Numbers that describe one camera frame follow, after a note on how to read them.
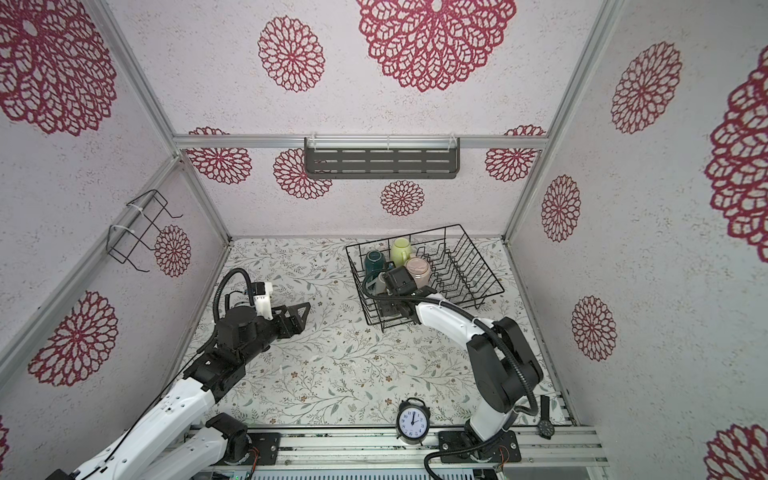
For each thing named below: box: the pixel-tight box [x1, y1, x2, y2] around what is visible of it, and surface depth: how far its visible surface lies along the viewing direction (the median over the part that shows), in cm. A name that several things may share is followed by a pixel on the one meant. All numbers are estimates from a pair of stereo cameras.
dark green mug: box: [364, 250, 386, 281], surface depth 99 cm
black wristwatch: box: [538, 395, 555, 440], surface depth 78 cm
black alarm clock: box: [396, 397, 431, 446], surface depth 78 cm
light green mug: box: [391, 237, 412, 267], surface depth 105 cm
